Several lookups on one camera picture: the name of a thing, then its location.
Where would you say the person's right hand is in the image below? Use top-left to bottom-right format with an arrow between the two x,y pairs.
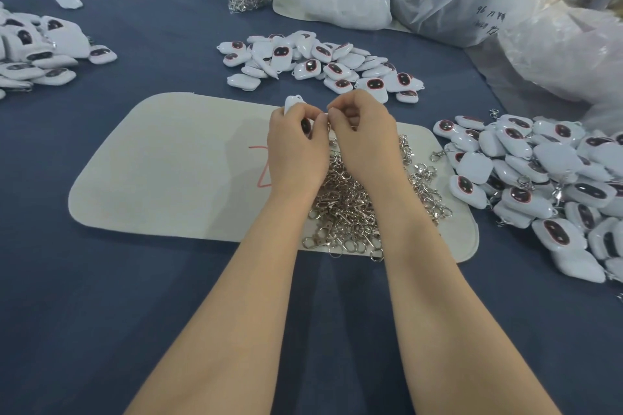
327,89 -> 408,207

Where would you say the person's left hand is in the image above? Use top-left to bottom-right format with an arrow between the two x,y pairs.
267,103 -> 332,205

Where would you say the white charm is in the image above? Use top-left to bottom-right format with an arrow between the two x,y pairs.
283,93 -> 307,115

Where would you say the pile of metal clasps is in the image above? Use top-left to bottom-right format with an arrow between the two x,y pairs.
302,132 -> 454,262

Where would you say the pile of finished fobs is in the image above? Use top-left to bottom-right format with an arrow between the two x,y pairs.
430,110 -> 623,285

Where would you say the person's left forearm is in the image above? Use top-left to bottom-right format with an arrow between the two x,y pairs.
125,196 -> 315,415

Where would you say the person's right forearm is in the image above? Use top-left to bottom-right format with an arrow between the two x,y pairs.
378,192 -> 563,415

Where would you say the thin red thread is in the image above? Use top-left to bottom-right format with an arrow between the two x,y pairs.
248,145 -> 272,187

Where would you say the cream felt work mat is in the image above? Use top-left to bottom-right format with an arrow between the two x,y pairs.
68,91 -> 481,263

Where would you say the crumpled clear plastic bag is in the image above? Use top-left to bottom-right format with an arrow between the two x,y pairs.
498,1 -> 623,131

